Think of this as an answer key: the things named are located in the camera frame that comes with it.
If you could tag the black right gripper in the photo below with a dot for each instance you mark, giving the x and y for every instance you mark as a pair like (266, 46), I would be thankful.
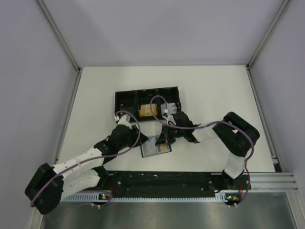
(165, 137)

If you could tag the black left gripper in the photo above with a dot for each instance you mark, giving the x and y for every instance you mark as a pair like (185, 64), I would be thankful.
(142, 139)

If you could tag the gold credit card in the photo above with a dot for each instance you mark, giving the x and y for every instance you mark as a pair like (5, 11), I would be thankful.
(163, 148)

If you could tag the blue leather card holder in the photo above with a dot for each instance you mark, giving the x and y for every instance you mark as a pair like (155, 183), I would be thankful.
(150, 149)

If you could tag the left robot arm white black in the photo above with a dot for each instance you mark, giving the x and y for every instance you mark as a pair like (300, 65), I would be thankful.
(52, 184)

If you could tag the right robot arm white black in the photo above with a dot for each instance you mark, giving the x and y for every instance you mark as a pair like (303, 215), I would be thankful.
(233, 131)

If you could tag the black three-compartment tray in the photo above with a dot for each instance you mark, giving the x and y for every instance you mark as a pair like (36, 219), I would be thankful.
(131, 101)

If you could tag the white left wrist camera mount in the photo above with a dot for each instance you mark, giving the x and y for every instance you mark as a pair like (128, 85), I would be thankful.
(123, 120)

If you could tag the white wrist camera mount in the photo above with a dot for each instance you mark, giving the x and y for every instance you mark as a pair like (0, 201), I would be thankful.
(123, 120)
(169, 119)

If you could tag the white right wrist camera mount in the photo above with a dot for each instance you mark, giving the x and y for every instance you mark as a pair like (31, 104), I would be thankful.
(169, 119)

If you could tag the aluminium frame rail right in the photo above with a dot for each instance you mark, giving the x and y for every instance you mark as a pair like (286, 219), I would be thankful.
(256, 74)

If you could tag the aluminium front frame rail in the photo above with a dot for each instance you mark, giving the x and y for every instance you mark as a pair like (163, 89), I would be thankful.
(262, 182)

